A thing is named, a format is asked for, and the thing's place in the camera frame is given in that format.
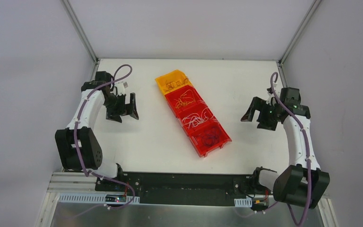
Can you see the red middle bin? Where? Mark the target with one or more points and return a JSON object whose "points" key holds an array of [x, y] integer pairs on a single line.
{"points": [[196, 117]]}

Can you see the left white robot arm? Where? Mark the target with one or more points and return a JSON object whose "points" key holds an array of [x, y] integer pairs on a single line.
{"points": [[78, 147]]}

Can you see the red front bin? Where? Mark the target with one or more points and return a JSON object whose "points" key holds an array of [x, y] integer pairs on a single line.
{"points": [[209, 138]]}

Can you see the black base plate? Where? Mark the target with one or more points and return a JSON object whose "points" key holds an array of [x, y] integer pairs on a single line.
{"points": [[185, 189]]}

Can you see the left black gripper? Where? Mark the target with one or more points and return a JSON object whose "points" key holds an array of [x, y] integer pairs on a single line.
{"points": [[122, 107]]}

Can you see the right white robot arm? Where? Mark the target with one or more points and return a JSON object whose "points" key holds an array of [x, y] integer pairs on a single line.
{"points": [[297, 128]]}

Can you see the red bin near yellow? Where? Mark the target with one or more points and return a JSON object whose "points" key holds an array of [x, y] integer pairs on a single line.
{"points": [[180, 99]]}

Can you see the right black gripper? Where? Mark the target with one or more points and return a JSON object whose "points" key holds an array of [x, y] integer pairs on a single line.
{"points": [[263, 113]]}

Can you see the yellow plastic bin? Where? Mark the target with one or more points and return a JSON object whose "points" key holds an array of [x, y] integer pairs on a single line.
{"points": [[172, 81]]}

